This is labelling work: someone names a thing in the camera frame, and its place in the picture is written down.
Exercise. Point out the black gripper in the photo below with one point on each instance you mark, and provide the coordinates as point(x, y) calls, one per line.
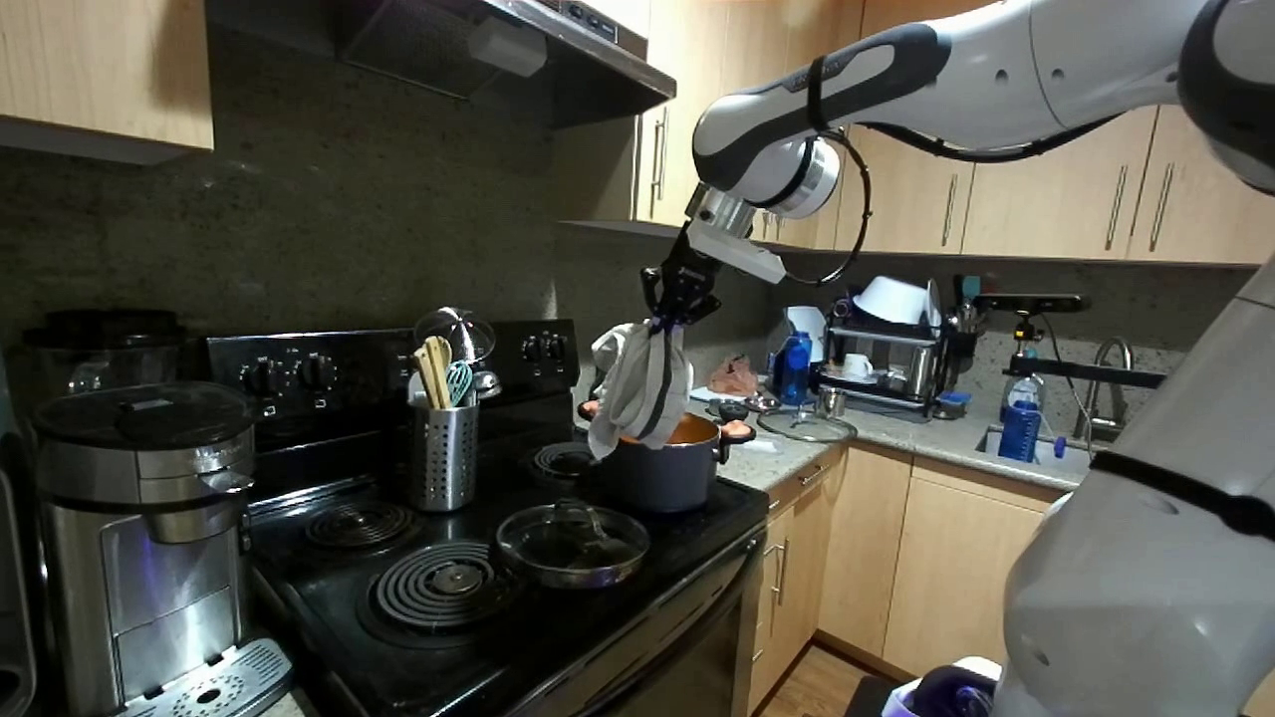
point(694, 271)

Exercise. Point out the white kitchen towel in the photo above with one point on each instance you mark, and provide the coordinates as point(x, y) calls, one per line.
point(638, 382)

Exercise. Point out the clear glass pot lid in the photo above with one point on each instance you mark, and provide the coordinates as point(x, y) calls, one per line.
point(571, 542)

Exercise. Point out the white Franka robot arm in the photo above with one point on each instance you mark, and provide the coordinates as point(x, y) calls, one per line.
point(1156, 572)

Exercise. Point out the flat glass lid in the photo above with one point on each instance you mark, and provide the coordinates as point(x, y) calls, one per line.
point(804, 429)

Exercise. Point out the black electric stove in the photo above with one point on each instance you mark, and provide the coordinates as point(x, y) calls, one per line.
point(401, 623)

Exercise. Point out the pink plastic bag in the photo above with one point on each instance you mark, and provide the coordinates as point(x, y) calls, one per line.
point(735, 381)

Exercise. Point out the blue spray bottle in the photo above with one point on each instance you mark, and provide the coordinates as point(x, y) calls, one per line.
point(793, 363)

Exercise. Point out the white mug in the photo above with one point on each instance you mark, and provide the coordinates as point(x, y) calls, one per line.
point(858, 369)

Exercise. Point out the metal ladle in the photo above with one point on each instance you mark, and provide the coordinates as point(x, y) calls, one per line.
point(461, 323)

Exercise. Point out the white bowl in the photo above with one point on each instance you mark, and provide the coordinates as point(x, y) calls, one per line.
point(895, 299)

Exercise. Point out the green kitchen utensil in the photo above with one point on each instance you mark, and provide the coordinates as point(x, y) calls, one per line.
point(465, 382)

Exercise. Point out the metal dish rack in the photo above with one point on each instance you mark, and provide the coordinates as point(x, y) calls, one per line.
point(903, 363)

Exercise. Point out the wooden spatula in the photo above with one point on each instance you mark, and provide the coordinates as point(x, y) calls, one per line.
point(424, 373)
point(444, 363)

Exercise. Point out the perforated metal utensil holder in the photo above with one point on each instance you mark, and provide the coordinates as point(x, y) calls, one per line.
point(444, 459)

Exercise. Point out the dark range hood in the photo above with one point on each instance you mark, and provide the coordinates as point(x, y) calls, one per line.
point(533, 52)

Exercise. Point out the small blue sponge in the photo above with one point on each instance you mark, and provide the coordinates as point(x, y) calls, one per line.
point(955, 401)

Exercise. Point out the wooden lower cabinet row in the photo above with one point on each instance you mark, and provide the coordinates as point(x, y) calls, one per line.
point(903, 560)

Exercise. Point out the wooden cabinet row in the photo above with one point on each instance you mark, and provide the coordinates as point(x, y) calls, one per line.
point(903, 560)
point(1063, 201)

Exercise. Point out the blue soap bottle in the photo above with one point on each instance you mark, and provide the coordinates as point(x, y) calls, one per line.
point(1022, 424)

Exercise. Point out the wooden upper cabinet row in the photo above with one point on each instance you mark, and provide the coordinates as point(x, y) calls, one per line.
point(1063, 201)

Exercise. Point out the metal sink faucet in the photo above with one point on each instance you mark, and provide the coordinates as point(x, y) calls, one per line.
point(1099, 393)

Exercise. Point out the silver coffee maker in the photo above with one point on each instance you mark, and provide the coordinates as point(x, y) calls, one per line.
point(140, 532)

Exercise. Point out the single wooden upper cabinet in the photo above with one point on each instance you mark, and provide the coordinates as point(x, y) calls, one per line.
point(95, 66)

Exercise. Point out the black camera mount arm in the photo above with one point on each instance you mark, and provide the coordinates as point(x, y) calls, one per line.
point(1063, 373)

